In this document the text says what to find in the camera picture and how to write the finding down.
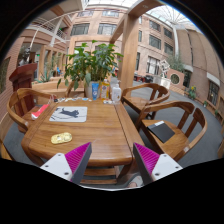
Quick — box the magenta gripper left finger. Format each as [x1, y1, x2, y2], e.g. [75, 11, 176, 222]
[41, 142, 92, 185]

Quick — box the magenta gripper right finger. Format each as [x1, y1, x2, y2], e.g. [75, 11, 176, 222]
[133, 143, 182, 185]

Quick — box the white mouse pad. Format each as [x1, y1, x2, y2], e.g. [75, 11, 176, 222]
[50, 106, 87, 122]

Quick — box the yellow oval tray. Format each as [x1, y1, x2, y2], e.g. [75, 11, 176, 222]
[51, 132, 72, 144]

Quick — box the black notebook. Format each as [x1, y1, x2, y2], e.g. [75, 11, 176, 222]
[147, 121, 175, 143]

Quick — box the wooden table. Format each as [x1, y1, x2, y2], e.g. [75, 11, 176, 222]
[21, 100, 143, 184]

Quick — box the wooden chair right near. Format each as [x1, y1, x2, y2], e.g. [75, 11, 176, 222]
[136, 101, 207, 161]

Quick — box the wooden chair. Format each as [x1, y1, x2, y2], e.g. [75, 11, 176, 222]
[136, 101, 207, 161]
[121, 83, 170, 113]
[7, 88, 56, 133]

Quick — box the red white package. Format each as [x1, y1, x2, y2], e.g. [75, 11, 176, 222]
[31, 104, 49, 120]

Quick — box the wooden chair right far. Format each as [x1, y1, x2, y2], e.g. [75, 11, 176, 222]
[121, 83, 170, 113]

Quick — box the wooden chair left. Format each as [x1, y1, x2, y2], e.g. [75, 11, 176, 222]
[7, 88, 56, 133]

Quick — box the blue tube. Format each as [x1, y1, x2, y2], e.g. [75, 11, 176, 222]
[92, 83, 99, 100]

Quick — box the white pump bottle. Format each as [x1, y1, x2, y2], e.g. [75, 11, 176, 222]
[112, 84, 121, 102]

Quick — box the yellow bottle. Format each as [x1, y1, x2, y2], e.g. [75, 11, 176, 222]
[101, 79, 110, 99]

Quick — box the dark wooden lectern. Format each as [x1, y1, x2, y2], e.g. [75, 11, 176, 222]
[9, 63, 37, 116]

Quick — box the green potted plant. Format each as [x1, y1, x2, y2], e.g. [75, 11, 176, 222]
[57, 43, 123, 97]

